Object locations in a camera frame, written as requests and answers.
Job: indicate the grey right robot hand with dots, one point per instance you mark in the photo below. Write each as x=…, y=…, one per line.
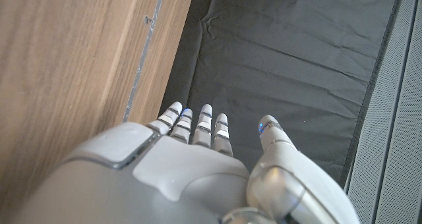
x=165, y=184

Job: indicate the grey tape outline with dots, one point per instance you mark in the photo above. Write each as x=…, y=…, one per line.
x=144, y=52

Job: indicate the black backdrop curtain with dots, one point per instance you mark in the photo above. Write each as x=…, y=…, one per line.
x=280, y=52

